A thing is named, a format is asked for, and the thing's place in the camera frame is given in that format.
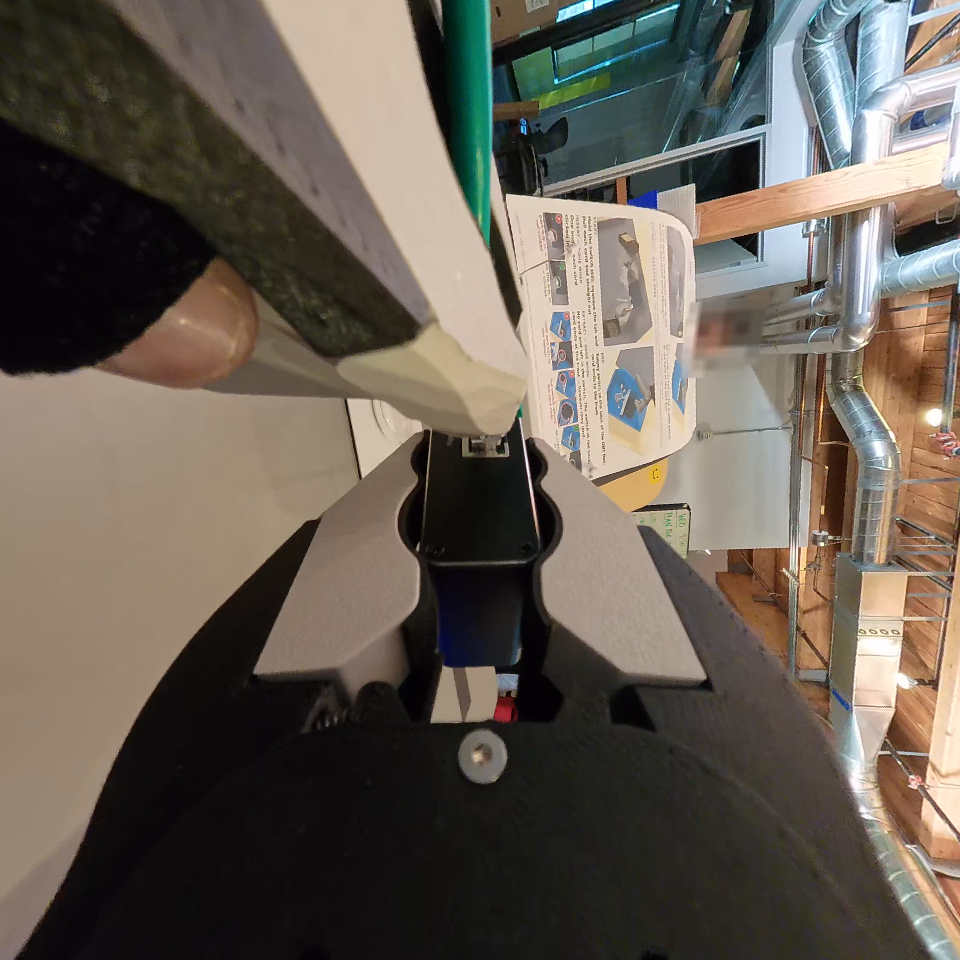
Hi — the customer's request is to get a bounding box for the white and blue box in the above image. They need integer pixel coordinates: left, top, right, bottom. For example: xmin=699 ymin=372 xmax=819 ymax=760
xmin=628 ymin=185 xmax=699 ymax=228

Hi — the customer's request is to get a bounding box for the wooden support post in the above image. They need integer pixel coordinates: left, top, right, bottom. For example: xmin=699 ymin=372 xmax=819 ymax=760
xmin=693 ymin=142 xmax=952 ymax=245

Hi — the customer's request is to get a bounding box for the black ethernet splitter box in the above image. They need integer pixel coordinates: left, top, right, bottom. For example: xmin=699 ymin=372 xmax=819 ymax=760
xmin=416 ymin=427 xmax=545 ymax=669

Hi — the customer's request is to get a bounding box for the rectangular metal duct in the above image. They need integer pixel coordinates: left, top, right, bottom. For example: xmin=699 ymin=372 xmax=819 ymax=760
xmin=827 ymin=551 xmax=910 ymax=759

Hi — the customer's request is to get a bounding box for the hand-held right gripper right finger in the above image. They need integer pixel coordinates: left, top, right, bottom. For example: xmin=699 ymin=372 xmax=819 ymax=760
xmin=525 ymin=441 xmax=711 ymax=723

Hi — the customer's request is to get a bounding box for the shiny smooth metal pipe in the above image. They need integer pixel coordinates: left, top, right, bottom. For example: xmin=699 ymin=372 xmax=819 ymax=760
xmin=761 ymin=75 xmax=960 ymax=354

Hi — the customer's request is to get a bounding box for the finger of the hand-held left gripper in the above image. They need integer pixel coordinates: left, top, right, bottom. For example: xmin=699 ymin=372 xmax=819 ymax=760
xmin=112 ymin=0 xmax=528 ymax=438

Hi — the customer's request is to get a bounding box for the printed instruction sheet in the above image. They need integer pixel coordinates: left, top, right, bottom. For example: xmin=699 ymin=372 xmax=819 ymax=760
xmin=504 ymin=192 xmax=700 ymax=483

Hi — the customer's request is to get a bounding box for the cardboard box with blue label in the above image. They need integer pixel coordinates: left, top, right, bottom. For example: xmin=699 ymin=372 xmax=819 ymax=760
xmin=491 ymin=0 xmax=575 ymax=30

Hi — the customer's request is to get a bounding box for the green ethernet cable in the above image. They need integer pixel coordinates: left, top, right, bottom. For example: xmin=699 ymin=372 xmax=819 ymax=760
xmin=441 ymin=0 xmax=496 ymax=247

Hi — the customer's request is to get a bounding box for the silver round ventilation duct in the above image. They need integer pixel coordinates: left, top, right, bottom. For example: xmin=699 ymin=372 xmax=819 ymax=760
xmin=832 ymin=750 xmax=960 ymax=960
xmin=823 ymin=352 xmax=903 ymax=562

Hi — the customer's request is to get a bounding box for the person's left hand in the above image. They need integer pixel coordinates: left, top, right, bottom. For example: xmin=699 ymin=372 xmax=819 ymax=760
xmin=97 ymin=258 xmax=261 ymax=389

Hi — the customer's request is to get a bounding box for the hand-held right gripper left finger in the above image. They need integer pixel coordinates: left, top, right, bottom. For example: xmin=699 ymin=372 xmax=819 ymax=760
xmin=253 ymin=437 xmax=440 ymax=723

